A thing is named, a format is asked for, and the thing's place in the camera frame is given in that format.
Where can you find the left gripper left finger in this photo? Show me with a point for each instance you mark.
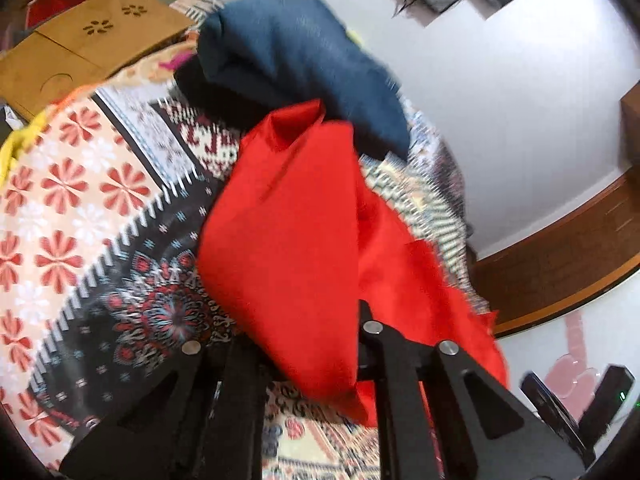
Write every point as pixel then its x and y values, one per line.
pixel 196 418

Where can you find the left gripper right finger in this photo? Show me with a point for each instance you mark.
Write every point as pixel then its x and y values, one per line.
pixel 443 416

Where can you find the red zip jacket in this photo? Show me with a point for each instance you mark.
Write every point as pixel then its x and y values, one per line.
pixel 297 241

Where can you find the brown wooden wardrobe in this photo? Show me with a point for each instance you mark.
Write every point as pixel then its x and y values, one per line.
pixel 575 259

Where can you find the patchwork patterned bedspread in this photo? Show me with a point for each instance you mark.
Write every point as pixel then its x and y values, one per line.
pixel 100 230

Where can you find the folded black garment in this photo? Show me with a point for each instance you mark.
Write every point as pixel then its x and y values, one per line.
pixel 218 103

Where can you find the yellow fleece blanket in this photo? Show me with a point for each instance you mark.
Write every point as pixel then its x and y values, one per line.
pixel 20 141

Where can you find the folded blue jeans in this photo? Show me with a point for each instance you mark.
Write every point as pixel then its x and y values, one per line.
pixel 281 52

